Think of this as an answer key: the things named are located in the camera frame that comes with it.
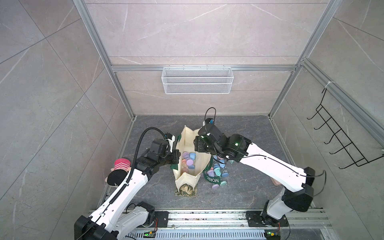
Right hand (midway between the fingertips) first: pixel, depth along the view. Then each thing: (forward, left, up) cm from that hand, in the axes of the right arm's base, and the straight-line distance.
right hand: (199, 142), depth 70 cm
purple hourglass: (+1, +5, -20) cm, 21 cm away
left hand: (0, +9, -9) cm, 12 cm away
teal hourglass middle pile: (-3, -11, -25) cm, 28 cm away
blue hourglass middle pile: (0, -14, -26) cm, 29 cm away
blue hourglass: (+6, +4, -24) cm, 25 cm away
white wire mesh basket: (+50, +1, +2) cm, 50 cm away
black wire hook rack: (-12, -65, +4) cm, 66 cm away
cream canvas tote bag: (-13, +7, -19) cm, 24 cm away
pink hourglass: (-1, +9, -27) cm, 28 cm away
